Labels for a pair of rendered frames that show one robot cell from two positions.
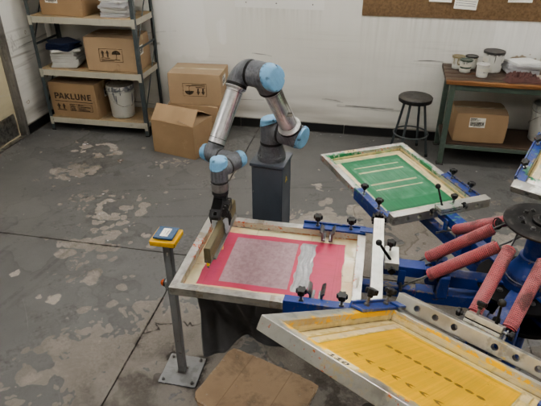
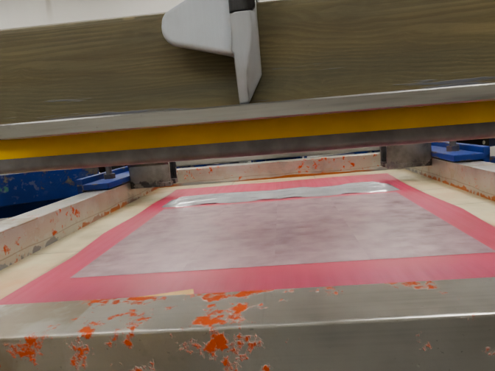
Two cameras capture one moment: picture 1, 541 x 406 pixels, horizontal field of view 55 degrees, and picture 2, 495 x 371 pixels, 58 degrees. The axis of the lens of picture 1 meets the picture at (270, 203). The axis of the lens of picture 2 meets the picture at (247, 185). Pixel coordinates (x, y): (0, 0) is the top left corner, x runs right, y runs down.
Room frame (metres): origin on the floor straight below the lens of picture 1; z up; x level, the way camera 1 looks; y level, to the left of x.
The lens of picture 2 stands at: (1.99, 0.53, 1.07)
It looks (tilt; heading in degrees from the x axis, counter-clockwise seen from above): 8 degrees down; 264
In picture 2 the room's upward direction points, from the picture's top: 5 degrees counter-clockwise
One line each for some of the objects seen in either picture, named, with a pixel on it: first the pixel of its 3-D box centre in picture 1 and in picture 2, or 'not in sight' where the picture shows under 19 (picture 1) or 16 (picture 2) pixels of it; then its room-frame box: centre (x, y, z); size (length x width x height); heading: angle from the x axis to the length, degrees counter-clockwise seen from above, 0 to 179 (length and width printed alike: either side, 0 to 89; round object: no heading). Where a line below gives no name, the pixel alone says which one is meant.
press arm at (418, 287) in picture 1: (370, 286); not in sight; (1.81, -0.44, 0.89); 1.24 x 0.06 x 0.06; 79
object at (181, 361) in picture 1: (175, 308); not in sight; (2.13, 0.51, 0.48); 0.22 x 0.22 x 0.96; 79
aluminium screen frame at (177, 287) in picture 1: (274, 260); (275, 199); (1.90, -0.02, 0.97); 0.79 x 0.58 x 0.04; 79
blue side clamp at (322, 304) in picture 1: (320, 308); (435, 163); (1.58, -0.20, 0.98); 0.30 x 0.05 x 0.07; 79
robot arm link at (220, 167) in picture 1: (219, 169); not in sight; (1.97, 0.22, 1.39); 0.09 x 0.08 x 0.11; 143
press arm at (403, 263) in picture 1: (403, 267); not in sight; (1.79, -0.57, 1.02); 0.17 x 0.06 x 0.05; 79
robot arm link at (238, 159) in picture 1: (231, 160); not in sight; (2.06, 0.17, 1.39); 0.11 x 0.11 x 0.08; 53
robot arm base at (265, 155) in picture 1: (271, 148); not in sight; (2.49, 0.00, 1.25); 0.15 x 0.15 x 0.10
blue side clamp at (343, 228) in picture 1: (333, 231); (127, 187); (2.12, -0.31, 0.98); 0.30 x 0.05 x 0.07; 79
